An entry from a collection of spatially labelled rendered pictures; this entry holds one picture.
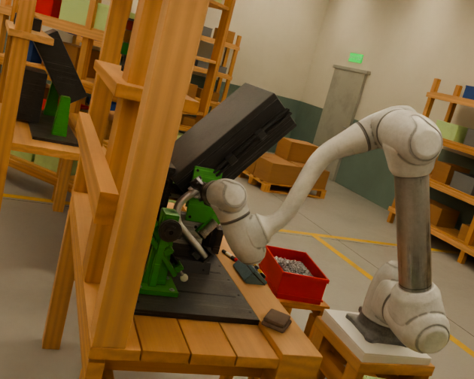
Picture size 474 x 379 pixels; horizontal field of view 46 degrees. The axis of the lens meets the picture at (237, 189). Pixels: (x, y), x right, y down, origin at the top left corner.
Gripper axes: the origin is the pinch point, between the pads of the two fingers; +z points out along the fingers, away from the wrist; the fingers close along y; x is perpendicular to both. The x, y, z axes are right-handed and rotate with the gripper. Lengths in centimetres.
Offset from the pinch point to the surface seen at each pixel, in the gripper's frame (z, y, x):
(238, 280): -1.0, -37.2, 6.2
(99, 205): -49, 22, 34
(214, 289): -11.1, -30.1, 17.2
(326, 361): -20, -76, 0
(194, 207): 4.6, -5.5, 3.0
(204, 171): 4.6, 3.5, -8.0
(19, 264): 209, -10, 85
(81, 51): 317, 99, -55
